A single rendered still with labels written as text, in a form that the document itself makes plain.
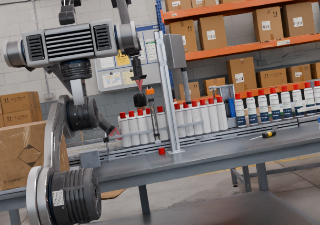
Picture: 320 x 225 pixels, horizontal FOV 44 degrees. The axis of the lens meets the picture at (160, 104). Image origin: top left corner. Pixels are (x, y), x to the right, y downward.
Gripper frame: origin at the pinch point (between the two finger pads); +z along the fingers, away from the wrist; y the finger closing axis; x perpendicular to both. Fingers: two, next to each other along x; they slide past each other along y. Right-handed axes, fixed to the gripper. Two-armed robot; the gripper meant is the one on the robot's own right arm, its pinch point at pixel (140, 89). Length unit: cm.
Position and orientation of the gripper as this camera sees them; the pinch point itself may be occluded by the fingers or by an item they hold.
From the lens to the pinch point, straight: 248.6
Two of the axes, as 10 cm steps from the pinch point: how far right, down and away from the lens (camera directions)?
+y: -9.8, 1.6, -1.2
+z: 1.5, 9.9, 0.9
